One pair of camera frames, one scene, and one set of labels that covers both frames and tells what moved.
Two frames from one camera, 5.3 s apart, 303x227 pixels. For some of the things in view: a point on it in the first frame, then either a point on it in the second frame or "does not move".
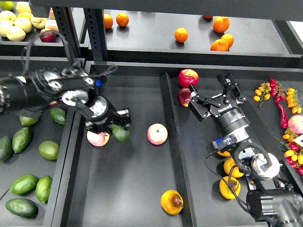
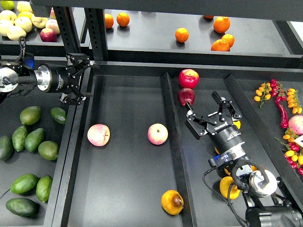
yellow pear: [172, 202] does not move
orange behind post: [108, 21] does not move
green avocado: [120, 134] → [34, 139]
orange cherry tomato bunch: [263, 93] does not move
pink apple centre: [157, 134] does not move
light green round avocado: [49, 150] does not move
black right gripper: [228, 117] → [226, 138]
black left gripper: [102, 114] → [60, 79]
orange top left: [122, 19] does not move
